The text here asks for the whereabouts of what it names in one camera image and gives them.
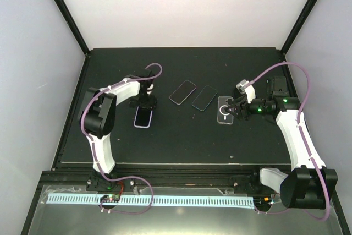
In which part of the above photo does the white slotted cable duct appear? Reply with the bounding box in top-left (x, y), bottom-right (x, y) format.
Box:
top-left (46, 193), bottom-right (255, 209)

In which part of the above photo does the left small circuit board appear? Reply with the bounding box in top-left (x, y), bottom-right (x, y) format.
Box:
top-left (100, 194), bottom-right (120, 204)

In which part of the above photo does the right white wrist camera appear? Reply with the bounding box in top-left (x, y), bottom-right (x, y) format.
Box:
top-left (236, 79), bottom-right (256, 103)

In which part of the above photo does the right frame post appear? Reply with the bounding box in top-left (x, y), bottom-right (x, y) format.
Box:
top-left (280, 0), bottom-right (318, 56)

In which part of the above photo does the silver bare phone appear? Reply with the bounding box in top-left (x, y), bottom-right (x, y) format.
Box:
top-left (169, 80), bottom-right (197, 105)

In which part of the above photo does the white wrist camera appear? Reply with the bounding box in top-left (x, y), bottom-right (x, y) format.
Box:
top-left (236, 79), bottom-right (256, 103)
top-left (147, 84), bottom-right (154, 95)

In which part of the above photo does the frame post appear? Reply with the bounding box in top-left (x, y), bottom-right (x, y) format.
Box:
top-left (54, 0), bottom-right (90, 56)
top-left (280, 0), bottom-right (318, 56)

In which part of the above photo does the left frame post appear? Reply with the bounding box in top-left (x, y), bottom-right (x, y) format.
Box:
top-left (54, 0), bottom-right (90, 56)

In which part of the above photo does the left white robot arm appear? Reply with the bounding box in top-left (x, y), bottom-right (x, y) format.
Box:
top-left (78, 68), bottom-right (160, 190)

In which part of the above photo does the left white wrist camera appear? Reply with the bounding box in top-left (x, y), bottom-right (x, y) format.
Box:
top-left (147, 84), bottom-right (154, 95)

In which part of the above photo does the right small circuit board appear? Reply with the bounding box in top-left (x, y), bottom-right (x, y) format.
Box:
top-left (253, 197), bottom-right (274, 205)

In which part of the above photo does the clear phone case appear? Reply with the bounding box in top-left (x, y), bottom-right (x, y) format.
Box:
top-left (217, 96), bottom-right (234, 125)

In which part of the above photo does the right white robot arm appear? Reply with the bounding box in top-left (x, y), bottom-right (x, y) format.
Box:
top-left (224, 76), bottom-right (338, 210)

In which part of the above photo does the small circuit board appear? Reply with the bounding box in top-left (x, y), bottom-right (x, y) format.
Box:
top-left (100, 194), bottom-right (120, 204)
top-left (253, 197), bottom-right (274, 205)

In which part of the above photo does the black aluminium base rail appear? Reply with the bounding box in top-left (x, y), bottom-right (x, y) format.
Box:
top-left (41, 163), bottom-right (336, 192)

